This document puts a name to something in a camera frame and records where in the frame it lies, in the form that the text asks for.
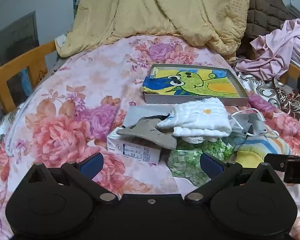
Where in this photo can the wooden right bed rail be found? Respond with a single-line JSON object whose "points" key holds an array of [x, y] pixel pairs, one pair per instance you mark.
{"points": [[291, 75]]}

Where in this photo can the striped colourful sock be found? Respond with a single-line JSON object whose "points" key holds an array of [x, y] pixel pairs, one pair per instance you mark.
{"points": [[254, 149]]}

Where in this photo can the pink garment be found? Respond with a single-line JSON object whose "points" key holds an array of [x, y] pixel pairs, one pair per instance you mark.
{"points": [[273, 52]]}

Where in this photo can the grey brown cloth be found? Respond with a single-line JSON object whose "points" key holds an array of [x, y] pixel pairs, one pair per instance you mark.
{"points": [[146, 128]]}

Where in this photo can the yellow dotted blanket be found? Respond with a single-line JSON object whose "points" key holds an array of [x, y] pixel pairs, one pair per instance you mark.
{"points": [[220, 24]]}

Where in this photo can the white carton box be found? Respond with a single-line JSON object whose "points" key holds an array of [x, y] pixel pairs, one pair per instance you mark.
{"points": [[133, 147]]}

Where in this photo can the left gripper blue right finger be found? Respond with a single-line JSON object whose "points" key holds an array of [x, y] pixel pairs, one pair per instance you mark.
{"points": [[211, 166]]}

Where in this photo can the brown quilted jacket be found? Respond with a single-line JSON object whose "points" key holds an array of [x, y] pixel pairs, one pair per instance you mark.
{"points": [[264, 16]]}

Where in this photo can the green star-filled bag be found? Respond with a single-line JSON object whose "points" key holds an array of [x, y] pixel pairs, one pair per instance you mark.
{"points": [[184, 161]]}

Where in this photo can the wooden bed rail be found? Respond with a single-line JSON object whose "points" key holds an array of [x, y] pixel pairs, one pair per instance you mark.
{"points": [[34, 62], [291, 75]]}

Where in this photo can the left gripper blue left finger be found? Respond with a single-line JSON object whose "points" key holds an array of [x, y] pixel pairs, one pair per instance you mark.
{"points": [[91, 166]]}

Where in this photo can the grey shallow tray box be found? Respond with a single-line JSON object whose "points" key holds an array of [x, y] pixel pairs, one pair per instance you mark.
{"points": [[172, 99]]}

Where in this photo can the white cloth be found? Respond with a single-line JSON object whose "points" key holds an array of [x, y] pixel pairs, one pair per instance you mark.
{"points": [[205, 118]]}

